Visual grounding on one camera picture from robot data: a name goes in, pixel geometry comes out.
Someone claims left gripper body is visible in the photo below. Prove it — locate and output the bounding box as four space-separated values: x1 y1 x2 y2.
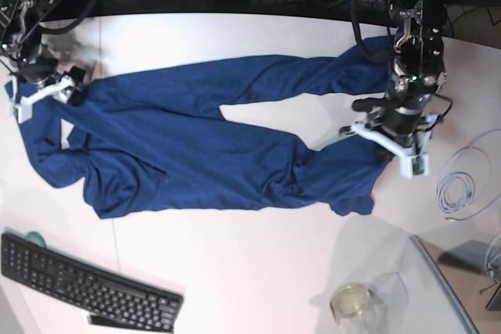
339 95 438 178

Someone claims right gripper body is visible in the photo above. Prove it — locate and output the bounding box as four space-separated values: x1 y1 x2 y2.
9 58 87 123

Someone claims blue t-shirt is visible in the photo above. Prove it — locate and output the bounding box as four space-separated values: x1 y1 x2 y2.
19 47 388 219

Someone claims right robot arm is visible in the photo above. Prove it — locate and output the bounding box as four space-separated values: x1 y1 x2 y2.
1 0 98 124

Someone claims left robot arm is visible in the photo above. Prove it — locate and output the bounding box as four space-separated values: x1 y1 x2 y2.
340 0 447 179

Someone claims grey metal stand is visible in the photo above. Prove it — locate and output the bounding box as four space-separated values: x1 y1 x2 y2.
438 240 500 312

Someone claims green tape roll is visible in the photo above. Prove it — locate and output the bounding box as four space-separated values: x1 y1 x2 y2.
24 232 46 248

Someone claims clear glass jar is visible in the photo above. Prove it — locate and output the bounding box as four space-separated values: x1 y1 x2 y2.
330 272 409 333

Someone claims black keyboard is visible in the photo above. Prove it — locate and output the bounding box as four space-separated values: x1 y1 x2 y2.
1 232 184 333

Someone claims coiled light blue cable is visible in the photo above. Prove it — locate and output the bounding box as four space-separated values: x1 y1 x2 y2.
434 128 501 222

